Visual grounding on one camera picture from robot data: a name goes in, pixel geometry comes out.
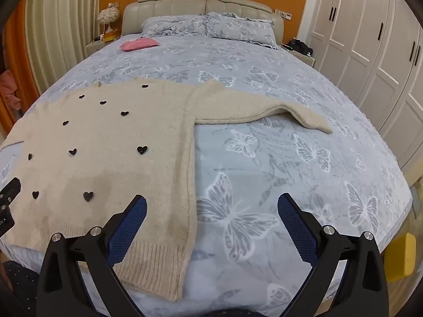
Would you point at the yellow box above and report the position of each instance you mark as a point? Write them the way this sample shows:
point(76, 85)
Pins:
point(109, 38)

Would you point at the beige knit sweater black hearts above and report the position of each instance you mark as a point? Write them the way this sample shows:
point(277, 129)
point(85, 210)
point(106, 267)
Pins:
point(115, 145)

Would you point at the dark dotted cloth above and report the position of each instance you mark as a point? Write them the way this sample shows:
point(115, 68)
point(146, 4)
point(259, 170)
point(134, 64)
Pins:
point(19, 284)

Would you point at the white wardrobe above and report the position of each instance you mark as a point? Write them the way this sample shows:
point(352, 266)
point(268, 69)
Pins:
point(370, 39)

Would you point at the black bag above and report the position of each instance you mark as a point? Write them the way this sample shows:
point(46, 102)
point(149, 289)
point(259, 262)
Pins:
point(300, 47)

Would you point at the grey butterfly print pillow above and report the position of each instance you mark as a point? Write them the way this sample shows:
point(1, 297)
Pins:
point(172, 24)
point(241, 28)

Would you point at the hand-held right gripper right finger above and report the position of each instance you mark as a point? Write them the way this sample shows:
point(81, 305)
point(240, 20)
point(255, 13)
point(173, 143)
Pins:
point(297, 228)

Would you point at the white nightstand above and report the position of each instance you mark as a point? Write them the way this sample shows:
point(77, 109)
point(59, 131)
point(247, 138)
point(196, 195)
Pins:
point(304, 59)
point(99, 46)

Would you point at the white feather table lamp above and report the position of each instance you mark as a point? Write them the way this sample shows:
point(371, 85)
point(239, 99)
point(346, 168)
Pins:
point(108, 16)

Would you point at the beige padded headboard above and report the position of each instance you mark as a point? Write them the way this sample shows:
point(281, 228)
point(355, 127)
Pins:
point(172, 8)

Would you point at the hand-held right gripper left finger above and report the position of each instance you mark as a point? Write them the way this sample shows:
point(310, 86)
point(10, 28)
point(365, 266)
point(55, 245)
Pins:
point(132, 224)

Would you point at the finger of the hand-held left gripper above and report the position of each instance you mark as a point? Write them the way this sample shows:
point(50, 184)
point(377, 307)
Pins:
point(7, 204)

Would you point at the yellow object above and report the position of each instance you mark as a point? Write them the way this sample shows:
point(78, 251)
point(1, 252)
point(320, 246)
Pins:
point(401, 257)

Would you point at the bed with butterfly sheet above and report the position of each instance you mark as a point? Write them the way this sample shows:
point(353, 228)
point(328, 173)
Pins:
point(264, 171)

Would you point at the cream curtain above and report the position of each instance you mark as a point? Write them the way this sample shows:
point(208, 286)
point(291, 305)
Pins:
point(62, 29)

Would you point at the orange curtain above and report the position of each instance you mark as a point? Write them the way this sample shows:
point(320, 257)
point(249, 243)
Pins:
point(19, 49)

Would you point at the pink cloth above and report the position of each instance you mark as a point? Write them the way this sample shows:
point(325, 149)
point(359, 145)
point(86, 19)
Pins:
point(8, 89)

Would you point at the small pink pillow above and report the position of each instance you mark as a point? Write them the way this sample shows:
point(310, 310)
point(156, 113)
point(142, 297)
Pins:
point(138, 44)

